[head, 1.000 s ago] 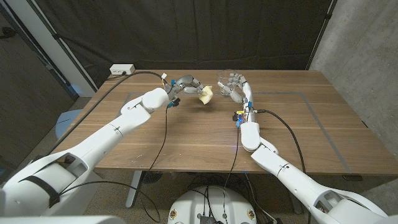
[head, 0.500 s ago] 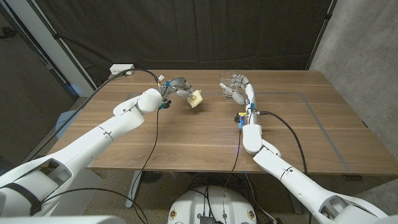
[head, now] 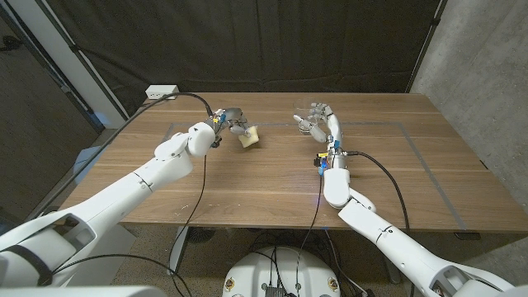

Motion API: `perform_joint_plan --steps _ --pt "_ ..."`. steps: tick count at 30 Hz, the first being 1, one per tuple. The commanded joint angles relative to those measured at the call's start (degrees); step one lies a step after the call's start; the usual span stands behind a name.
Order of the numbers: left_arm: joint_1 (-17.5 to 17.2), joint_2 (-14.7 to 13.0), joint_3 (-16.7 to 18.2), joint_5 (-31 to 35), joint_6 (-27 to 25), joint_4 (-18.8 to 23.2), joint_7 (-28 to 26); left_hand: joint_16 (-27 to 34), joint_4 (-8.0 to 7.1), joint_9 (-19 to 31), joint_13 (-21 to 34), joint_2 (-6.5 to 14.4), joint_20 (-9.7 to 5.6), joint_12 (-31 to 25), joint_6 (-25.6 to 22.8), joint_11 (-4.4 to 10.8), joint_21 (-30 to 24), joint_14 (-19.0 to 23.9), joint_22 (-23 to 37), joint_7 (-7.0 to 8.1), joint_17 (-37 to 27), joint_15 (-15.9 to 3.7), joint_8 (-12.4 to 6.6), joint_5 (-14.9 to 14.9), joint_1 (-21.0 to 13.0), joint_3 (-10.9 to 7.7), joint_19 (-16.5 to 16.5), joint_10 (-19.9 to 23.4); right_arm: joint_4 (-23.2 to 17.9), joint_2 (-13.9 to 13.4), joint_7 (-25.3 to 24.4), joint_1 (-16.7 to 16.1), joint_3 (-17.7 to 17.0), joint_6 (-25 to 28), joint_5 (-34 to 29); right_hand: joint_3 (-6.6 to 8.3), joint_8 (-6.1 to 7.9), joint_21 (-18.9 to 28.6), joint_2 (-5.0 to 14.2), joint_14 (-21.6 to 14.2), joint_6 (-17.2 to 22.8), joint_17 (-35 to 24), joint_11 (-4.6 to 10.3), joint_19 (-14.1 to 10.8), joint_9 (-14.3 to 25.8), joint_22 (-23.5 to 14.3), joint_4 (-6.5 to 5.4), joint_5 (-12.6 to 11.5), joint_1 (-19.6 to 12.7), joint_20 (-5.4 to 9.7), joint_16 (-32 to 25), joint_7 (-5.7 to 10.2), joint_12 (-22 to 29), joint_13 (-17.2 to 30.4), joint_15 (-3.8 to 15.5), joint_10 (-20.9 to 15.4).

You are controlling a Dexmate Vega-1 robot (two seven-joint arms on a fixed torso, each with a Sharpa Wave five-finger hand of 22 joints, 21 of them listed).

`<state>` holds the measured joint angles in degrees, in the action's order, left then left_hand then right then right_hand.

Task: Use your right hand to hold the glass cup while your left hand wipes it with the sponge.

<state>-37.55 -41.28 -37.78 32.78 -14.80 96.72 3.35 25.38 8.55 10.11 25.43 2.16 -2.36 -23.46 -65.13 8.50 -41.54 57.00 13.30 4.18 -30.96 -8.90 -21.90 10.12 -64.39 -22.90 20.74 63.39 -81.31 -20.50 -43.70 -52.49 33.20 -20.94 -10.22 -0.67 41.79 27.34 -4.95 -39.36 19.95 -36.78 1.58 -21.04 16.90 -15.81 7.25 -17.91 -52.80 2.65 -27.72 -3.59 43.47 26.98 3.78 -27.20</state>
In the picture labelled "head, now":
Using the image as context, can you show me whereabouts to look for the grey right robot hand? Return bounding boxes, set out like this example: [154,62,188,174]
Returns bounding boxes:
[292,102,350,170]

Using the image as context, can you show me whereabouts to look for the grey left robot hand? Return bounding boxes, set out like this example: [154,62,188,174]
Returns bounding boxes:
[212,107,252,137]

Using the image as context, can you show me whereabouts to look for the yellow sponge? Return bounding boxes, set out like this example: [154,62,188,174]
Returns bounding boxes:
[238,125,261,149]

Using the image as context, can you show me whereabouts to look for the clear glass cup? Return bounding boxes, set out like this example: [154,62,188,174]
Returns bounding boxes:
[291,101,325,135]

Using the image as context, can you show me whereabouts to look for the white power strip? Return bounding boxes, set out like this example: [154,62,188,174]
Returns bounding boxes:
[144,84,181,101]

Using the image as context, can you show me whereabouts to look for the black backdrop curtain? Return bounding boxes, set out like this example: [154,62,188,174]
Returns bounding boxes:
[45,0,442,119]

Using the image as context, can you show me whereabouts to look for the black round fan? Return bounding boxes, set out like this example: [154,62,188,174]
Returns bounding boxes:
[187,226,216,244]

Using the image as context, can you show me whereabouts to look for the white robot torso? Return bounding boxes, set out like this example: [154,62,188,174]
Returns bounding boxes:
[221,246,342,297]

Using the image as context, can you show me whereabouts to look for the white table leg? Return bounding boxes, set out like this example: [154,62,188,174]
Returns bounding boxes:
[166,225,191,276]

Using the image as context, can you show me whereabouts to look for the black backdrop stand pole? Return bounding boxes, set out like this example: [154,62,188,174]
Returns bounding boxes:
[405,0,450,95]
[40,0,131,124]

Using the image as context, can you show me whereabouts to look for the grey table leg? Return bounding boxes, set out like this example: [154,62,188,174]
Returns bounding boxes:
[385,263,403,285]

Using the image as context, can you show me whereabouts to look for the white pillar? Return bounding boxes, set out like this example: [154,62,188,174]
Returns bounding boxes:
[7,0,128,130]

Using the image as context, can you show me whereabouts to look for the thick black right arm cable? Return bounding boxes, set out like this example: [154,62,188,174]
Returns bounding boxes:
[347,150,411,232]

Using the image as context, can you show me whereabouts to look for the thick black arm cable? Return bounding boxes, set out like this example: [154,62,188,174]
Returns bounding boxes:
[347,150,411,232]
[26,91,215,222]

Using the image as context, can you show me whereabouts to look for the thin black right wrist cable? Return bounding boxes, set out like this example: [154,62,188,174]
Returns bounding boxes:
[295,173,325,296]

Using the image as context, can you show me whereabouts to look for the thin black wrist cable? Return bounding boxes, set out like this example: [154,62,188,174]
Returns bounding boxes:
[295,173,325,296]
[167,154,208,297]

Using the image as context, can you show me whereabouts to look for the thin black left wrist cable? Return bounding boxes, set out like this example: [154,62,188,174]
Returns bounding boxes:
[167,154,208,297]

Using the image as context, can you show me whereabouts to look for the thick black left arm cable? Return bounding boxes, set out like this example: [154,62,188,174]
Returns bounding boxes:
[26,91,215,222]

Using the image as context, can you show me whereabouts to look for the thin black left shoulder cable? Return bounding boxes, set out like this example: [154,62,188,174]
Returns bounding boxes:
[49,252,194,297]

